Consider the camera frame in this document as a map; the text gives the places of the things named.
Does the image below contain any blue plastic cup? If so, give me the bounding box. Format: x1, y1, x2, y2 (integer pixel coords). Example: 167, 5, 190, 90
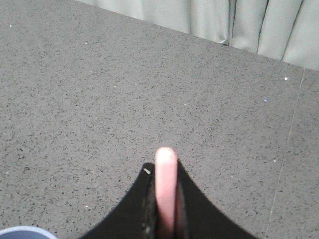
0, 226, 57, 239

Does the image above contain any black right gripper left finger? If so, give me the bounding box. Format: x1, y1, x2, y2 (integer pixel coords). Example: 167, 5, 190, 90
81, 163, 157, 239

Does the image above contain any pale green curtain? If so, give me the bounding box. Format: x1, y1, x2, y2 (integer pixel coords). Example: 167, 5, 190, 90
88, 0, 319, 70

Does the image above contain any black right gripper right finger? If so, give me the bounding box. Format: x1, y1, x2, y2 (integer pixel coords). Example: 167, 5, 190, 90
174, 161, 255, 239

